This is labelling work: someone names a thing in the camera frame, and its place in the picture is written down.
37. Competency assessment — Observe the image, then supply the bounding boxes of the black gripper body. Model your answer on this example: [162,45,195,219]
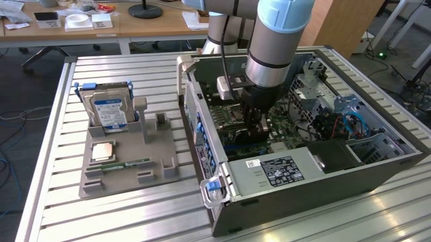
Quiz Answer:
[240,85,280,118]

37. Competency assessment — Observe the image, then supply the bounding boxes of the CPU socket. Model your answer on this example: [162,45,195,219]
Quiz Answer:
[226,103,247,125]

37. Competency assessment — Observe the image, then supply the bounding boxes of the green motherboard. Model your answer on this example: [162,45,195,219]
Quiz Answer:
[200,83,306,162]

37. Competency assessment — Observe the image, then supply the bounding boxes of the silver chipset heat sink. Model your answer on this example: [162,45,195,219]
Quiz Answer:
[268,142,291,152]

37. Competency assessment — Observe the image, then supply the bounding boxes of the blue expansion slot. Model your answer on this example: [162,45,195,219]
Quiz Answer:
[224,143,252,152]

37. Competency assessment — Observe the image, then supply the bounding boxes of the silver metal drive cage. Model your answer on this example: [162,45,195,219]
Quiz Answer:
[291,59,363,119]

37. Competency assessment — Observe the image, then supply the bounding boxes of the grey power supply unit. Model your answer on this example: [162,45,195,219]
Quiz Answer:
[227,147,327,198]

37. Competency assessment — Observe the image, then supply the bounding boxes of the blue case latch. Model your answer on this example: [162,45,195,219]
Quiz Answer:
[204,181,220,200]

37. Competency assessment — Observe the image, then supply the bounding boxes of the open grey PC case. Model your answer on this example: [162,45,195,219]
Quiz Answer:
[176,47,423,238]

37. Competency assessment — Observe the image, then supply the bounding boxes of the grey parts rack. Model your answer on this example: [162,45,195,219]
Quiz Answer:
[79,97,182,200]

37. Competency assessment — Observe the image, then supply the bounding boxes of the white paper stack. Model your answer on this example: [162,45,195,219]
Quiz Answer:
[182,11,210,30]

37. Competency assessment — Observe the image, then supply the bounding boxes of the wooden cabinet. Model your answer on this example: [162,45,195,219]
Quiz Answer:
[298,0,387,59]

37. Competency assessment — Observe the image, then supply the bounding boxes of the white box red button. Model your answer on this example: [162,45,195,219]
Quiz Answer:
[352,31,375,55]

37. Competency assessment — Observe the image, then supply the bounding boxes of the silver disk bay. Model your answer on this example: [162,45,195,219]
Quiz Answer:
[344,133,406,165]

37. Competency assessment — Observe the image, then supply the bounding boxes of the hard disk in blue carrier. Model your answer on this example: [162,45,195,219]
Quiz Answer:
[73,80,136,135]

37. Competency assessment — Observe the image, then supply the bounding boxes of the copper-coloured CPU chip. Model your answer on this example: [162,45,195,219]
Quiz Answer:
[92,142,115,161]

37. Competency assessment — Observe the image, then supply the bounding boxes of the black equipment stand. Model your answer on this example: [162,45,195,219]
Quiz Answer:
[390,47,431,114]

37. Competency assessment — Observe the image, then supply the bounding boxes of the black round lamp base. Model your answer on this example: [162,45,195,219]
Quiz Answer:
[127,0,164,19]

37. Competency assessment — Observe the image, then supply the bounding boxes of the white square box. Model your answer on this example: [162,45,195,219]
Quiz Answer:
[91,13,114,29]

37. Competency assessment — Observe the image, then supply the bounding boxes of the black wheeled chair base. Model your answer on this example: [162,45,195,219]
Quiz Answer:
[19,44,102,75]

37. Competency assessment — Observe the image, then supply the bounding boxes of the black and white box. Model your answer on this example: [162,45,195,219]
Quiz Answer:
[33,12,63,29]

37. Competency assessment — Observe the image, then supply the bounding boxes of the white card red print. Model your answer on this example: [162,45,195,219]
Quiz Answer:
[4,22,31,30]

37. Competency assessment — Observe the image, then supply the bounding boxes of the clear plastic bag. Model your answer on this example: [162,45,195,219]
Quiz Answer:
[0,1,33,23]

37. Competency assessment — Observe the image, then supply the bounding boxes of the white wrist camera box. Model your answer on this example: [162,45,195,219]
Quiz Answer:
[216,76,238,101]

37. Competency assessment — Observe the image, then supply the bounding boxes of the black camera cable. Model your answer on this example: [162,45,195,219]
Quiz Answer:
[220,14,236,100]

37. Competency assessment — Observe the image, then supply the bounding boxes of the thin red wire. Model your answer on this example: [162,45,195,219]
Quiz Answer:
[330,113,354,139]

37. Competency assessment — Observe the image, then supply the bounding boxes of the blue SATA wire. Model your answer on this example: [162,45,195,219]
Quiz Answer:
[342,110,371,140]

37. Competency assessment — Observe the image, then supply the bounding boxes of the white table frame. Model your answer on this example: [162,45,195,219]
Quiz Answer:
[368,0,431,69]

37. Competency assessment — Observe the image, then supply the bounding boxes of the grey floor cable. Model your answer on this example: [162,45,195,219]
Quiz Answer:
[0,105,52,122]

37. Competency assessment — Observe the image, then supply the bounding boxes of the blue floor cable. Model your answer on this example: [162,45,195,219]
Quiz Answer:
[0,120,27,217]

